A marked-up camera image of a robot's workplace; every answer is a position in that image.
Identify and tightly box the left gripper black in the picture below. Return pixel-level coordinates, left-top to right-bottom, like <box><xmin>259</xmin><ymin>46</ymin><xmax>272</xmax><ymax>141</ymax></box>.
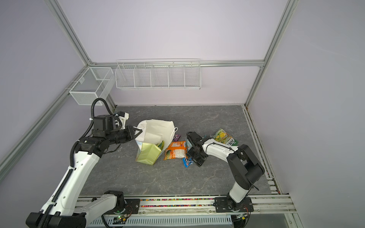
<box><xmin>106</xmin><ymin>124</ymin><xmax>143</xmax><ymax>145</ymax></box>

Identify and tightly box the illustrated paper gift bag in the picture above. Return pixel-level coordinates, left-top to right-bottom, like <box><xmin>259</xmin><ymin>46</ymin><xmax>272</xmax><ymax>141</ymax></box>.
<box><xmin>136</xmin><ymin>119</ymin><xmax>178</xmax><ymax>165</ymax></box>

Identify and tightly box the blue M&M's packet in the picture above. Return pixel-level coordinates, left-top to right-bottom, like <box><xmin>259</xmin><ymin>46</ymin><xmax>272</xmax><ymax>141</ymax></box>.
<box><xmin>182</xmin><ymin>158</ymin><xmax>194</xmax><ymax>168</ymax></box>

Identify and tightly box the green snack bag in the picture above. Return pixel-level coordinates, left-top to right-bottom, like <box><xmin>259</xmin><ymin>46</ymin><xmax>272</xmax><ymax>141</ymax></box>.
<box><xmin>156</xmin><ymin>141</ymin><xmax>165</xmax><ymax>151</ymax></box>

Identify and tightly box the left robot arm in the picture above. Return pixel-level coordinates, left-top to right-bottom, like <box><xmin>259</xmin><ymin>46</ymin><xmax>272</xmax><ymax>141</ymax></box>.
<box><xmin>26</xmin><ymin>98</ymin><xmax>143</xmax><ymax>228</ymax></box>

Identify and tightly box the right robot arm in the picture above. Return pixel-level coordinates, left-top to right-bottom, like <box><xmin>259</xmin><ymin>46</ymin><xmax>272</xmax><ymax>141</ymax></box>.
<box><xmin>186</xmin><ymin>132</ymin><xmax>265</xmax><ymax>213</ymax></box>

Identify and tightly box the Fox's mint blossom candy bag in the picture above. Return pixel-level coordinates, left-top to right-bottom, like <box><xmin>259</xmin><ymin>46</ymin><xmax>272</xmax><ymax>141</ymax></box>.
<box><xmin>186</xmin><ymin>138</ymin><xmax>193</xmax><ymax>151</ymax></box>

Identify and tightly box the orange Fox's candy bag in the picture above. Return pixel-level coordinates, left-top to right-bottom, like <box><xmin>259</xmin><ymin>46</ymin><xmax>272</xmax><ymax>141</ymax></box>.
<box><xmin>163</xmin><ymin>141</ymin><xmax>187</xmax><ymax>161</ymax></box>

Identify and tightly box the purple M&M's packet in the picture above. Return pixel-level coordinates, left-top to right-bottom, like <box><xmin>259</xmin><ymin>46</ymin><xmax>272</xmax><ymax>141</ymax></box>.
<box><xmin>173</xmin><ymin>134</ymin><xmax>181</xmax><ymax>142</ymax></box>

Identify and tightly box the white mesh box basket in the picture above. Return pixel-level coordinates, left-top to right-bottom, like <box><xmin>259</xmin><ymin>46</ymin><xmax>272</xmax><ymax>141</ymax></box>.
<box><xmin>69</xmin><ymin>67</ymin><xmax>115</xmax><ymax>105</ymax></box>

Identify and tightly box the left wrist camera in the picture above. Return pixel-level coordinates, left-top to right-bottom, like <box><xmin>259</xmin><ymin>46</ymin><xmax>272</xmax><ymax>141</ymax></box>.
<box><xmin>114</xmin><ymin>111</ymin><xmax>129</xmax><ymax>129</ymax></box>

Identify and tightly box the long white wire basket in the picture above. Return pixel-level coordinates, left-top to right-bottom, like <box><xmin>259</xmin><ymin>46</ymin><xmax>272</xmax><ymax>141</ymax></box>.
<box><xmin>115</xmin><ymin>59</ymin><xmax>202</xmax><ymax>90</ymax></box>

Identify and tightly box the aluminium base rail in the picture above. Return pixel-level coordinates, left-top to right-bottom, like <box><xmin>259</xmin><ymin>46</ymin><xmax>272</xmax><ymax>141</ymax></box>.
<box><xmin>89</xmin><ymin>195</ymin><xmax>303</xmax><ymax>228</ymax></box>

